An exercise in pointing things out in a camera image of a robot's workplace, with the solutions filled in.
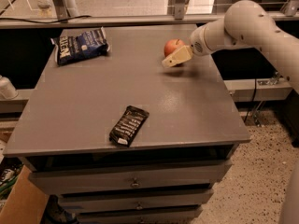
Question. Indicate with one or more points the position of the cardboard box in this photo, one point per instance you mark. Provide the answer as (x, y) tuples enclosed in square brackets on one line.
[(25, 204)]

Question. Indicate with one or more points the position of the red apple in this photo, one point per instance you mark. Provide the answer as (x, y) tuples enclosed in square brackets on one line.
[(171, 45)]

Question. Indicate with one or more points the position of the grey drawer cabinet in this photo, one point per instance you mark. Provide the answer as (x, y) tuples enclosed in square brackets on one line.
[(182, 149)]

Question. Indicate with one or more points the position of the black rxbar chocolate bar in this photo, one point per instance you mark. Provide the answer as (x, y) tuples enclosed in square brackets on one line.
[(124, 131)]

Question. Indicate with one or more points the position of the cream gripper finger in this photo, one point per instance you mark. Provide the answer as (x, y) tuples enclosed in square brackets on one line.
[(180, 55)]

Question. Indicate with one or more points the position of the grey metal rail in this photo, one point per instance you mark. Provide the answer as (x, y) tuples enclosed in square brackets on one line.
[(86, 21)]

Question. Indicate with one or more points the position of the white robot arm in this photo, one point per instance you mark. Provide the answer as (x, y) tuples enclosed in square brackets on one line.
[(262, 186)]

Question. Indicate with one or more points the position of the top drawer knob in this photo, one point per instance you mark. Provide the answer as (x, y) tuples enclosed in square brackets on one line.
[(135, 183)]

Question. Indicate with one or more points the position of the white cylinder at left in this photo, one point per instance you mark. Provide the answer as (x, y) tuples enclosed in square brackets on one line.
[(7, 90)]

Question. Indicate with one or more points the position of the drawer knob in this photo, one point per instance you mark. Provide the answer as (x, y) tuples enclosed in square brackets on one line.
[(135, 183), (139, 206)]

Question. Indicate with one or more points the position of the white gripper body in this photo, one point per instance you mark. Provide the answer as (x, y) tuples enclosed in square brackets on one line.
[(197, 44)]

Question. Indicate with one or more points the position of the middle drawer knob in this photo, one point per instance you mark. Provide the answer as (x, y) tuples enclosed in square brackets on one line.
[(139, 206)]

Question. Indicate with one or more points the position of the blue chip bag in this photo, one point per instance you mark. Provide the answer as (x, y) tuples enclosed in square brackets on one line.
[(87, 45)]

